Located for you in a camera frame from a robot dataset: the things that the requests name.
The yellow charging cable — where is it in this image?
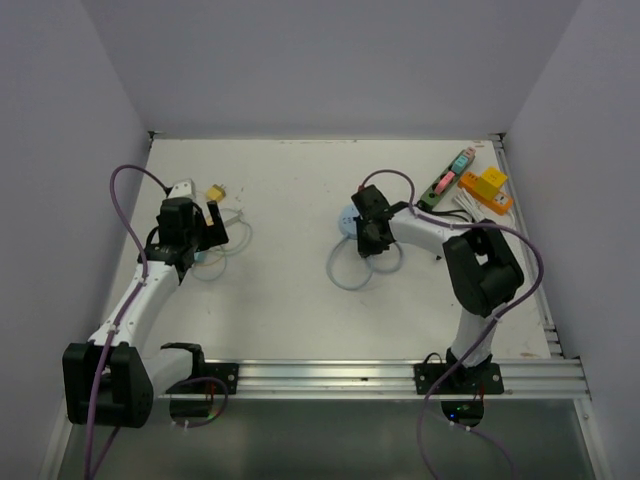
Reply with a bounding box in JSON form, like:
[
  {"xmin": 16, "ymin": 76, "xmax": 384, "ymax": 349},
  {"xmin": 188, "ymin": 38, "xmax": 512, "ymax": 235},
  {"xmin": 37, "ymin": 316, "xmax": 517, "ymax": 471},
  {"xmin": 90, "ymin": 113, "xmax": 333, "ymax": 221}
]
[{"xmin": 197, "ymin": 219, "xmax": 236, "ymax": 266}]

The round light blue socket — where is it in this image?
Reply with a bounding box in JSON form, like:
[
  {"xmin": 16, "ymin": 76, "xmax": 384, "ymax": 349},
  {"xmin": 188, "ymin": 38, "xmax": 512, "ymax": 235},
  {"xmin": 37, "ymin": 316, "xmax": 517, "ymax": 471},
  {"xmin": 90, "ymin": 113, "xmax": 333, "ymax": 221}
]
[{"xmin": 338, "ymin": 204, "xmax": 359, "ymax": 240}]

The white charger plug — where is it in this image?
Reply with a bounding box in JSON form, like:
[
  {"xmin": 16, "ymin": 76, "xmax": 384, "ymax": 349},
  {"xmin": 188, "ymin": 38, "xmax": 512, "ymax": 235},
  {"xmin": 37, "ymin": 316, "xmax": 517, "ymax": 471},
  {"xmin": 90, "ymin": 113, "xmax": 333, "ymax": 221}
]
[{"xmin": 222, "ymin": 209, "xmax": 244, "ymax": 227}]

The yellow two-port adapter plug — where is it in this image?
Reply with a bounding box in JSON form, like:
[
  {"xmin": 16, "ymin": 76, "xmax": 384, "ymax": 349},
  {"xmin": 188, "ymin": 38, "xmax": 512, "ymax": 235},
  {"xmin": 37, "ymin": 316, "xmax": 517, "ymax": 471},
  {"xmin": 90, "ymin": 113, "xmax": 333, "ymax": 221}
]
[{"xmin": 205, "ymin": 184, "xmax": 227, "ymax": 203}]

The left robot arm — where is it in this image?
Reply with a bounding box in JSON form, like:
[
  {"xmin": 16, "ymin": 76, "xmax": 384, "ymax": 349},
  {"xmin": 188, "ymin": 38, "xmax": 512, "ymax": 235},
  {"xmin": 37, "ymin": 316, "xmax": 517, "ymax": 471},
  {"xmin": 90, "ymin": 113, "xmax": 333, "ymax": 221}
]
[{"xmin": 62, "ymin": 196, "xmax": 229, "ymax": 428}]

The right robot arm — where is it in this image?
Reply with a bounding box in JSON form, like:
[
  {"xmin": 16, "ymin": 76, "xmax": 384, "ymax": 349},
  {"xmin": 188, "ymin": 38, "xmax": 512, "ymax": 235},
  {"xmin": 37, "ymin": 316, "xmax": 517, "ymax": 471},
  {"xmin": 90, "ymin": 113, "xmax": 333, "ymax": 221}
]
[{"xmin": 352, "ymin": 185, "xmax": 524, "ymax": 393}]

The pink plug on strip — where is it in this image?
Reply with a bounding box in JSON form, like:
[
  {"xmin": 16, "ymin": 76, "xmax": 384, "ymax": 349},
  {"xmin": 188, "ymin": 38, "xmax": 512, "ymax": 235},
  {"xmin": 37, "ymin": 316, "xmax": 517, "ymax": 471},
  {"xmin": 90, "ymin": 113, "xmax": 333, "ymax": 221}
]
[{"xmin": 434, "ymin": 171, "xmax": 456, "ymax": 196}]

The teal plug on strip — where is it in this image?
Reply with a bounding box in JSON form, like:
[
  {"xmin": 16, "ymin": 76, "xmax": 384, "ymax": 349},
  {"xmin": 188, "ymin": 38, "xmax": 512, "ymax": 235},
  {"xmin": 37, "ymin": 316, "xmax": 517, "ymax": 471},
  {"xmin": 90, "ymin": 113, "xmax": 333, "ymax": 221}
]
[{"xmin": 451, "ymin": 153, "xmax": 470, "ymax": 174}]

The green power strip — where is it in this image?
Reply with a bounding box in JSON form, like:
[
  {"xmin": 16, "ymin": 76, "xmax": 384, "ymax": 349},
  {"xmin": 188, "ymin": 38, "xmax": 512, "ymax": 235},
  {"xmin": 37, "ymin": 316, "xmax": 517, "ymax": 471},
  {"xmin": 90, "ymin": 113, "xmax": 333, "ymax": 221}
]
[{"xmin": 417, "ymin": 147, "xmax": 476, "ymax": 213}]

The yellow cube adapter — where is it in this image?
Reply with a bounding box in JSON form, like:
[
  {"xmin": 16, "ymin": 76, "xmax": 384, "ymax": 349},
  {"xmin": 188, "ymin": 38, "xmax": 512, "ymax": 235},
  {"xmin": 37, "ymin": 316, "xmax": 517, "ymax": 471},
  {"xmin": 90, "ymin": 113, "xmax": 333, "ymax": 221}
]
[{"xmin": 474, "ymin": 167, "xmax": 508, "ymax": 200}]

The orange power strip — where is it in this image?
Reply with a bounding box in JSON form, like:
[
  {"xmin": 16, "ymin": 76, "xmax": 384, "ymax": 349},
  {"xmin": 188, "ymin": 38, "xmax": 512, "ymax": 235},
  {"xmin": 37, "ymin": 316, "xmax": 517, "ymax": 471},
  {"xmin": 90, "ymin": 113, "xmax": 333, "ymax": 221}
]
[{"xmin": 458, "ymin": 167, "xmax": 514, "ymax": 216}]

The light blue socket power cord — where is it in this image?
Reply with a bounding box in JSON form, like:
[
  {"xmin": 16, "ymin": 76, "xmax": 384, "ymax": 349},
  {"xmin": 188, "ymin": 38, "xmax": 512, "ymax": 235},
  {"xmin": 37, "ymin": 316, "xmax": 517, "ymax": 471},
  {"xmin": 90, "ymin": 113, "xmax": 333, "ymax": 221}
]
[{"xmin": 327, "ymin": 234, "xmax": 406, "ymax": 292}]

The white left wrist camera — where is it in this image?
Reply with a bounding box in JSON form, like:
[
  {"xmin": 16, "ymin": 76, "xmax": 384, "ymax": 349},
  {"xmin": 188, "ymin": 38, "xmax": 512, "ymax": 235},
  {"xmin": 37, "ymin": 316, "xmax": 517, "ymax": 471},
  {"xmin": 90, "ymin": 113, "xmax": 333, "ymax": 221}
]
[{"xmin": 167, "ymin": 179, "xmax": 196, "ymax": 201}]

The aluminium frame rail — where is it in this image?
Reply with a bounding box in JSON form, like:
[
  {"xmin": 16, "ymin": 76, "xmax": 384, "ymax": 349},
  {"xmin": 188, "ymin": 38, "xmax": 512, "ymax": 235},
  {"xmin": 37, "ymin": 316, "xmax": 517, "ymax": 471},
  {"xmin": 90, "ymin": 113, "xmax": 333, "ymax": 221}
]
[{"xmin": 64, "ymin": 357, "xmax": 591, "ymax": 401}]

